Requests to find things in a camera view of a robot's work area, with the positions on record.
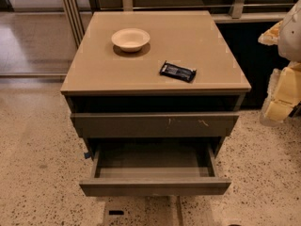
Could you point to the yellowish foam-padded gripper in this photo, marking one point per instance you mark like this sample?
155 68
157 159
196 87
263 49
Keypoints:
292 37

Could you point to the drawer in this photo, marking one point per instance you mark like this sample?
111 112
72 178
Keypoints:
123 125
154 168

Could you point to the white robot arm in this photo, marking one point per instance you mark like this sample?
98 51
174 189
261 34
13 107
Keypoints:
293 15

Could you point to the grey-brown drawer cabinet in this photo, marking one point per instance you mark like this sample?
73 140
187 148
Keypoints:
104 79

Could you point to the black snack bar wrapper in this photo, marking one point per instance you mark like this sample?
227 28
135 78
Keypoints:
177 72

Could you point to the white ceramic bowl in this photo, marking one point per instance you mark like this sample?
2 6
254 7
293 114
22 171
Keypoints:
130 40

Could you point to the blue tape piece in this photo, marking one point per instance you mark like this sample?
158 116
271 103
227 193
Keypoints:
87 155

